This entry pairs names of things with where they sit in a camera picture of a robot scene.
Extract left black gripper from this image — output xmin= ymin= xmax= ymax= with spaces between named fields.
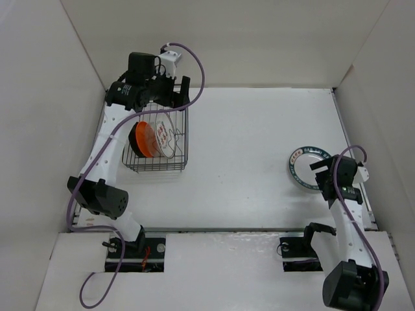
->
xmin=145 ymin=65 xmax=189 ymax=111

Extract white plate green rim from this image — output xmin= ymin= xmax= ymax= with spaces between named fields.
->
xmin=288 ymin=146 xmax=331 ymax=194

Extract white plate red characters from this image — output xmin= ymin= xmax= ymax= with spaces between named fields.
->
xmin=154 ymin=113 xmax=176 ymax=159

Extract orange plate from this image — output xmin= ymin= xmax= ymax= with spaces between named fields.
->
xmin=136 ymin=121 xmax=156 ymax=158

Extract clear glass plate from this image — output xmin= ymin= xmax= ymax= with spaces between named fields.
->
xmin=149 ymin=141 xmax=163 ymax=157

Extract black plate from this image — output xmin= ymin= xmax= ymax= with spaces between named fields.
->
xmin=128 ymin=123 xmax=145 ymax=158

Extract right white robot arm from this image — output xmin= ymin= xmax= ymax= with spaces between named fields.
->
xmin=300 ymin=155 xmax=389 ymax=310

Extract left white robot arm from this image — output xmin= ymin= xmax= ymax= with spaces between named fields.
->
xmin=66 ymin=48 xmax=190 ymax=257

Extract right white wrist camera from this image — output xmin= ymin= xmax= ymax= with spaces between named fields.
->
xmin=353 ymin=161 xmax=370 ymax=184

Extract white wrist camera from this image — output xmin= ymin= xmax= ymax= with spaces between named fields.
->
xmin=353 ymin=161 xmax=370 ymax=184
xmin=159 ymin=51 xmax=182 ymax=79

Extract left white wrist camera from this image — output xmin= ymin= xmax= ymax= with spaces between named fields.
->
xmin=159 ymin=51 xmax=182 ymax=79

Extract grey wire dish rack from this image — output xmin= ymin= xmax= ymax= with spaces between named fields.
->
xmin=121 ymin=102 xmax=189 ymax=172

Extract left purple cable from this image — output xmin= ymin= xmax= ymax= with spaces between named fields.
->
xmin=66 ymin=41 xmax=206 ymax=307

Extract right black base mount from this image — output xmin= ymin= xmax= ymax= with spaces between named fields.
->
xmin=277 ymin=236 xmax=323 ymax=273

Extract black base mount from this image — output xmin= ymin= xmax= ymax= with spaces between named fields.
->
xmin=277 ymin=236 xmax=323 ymax=273
xmin=102 ymin=237 xmax=166 ymax=273

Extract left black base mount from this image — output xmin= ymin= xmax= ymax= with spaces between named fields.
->
xmin=102 ymin=237 xmax=166 ymax=273

